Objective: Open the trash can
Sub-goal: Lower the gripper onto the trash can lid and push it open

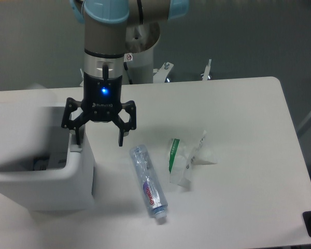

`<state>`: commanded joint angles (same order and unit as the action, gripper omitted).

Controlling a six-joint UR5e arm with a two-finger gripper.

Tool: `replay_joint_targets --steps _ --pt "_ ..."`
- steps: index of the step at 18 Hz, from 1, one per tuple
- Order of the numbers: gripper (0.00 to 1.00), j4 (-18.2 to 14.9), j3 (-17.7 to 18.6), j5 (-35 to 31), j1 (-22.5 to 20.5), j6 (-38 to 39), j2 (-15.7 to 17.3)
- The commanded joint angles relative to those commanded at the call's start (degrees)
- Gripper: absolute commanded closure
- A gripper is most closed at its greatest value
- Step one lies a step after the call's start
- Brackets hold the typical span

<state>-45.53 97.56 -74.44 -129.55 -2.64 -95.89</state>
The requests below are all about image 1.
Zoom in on crumpled clear plastic wrapper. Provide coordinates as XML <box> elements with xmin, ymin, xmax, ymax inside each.
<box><xmin>167</xmin><ymin>130</ymin><xmax>218</xmax><ymax>189</ymax></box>

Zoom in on white trash can body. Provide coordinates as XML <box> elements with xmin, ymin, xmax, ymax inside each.
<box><xmin>0</xmin><ymin>103</ymin><xmax>97</xmax><ymax>212</ymax></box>

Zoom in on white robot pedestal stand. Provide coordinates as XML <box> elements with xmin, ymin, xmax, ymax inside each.
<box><xmin>79</xmin><ymin>23</ymin><xmax>213</xmax><ymax>88</ymax></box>

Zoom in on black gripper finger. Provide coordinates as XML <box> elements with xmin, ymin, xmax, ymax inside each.
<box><xmin>61</xmin><ymin>97</ymin><xmax>90</xmax><ymax>146</ymax></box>
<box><xmin>111</xmin><ymin>100</ymin><xmax>138</xmax><ymax>147</ymax></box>

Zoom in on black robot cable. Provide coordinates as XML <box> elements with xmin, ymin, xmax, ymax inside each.
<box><xmin>123</xmin><ymin>61</ymin><xmax>133</xmax><ymax>85</ymax></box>

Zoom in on clear plastic water bottle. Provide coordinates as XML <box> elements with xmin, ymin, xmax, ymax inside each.
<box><xmin>130</xmin><ymin>145</ymin><xmax>168</xmax><ymax>224</ymax></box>

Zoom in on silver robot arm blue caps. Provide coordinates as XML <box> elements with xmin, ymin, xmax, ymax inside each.
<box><xmin>61</xmin><ymin>1</ymin><xmax>190</xmax><ymax>146</ymax></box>

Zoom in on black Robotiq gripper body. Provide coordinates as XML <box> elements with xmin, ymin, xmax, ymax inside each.
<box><xmin>81</xmin><ymin>73</ymin><xmax>122</xmax><ymax>122</ymax></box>

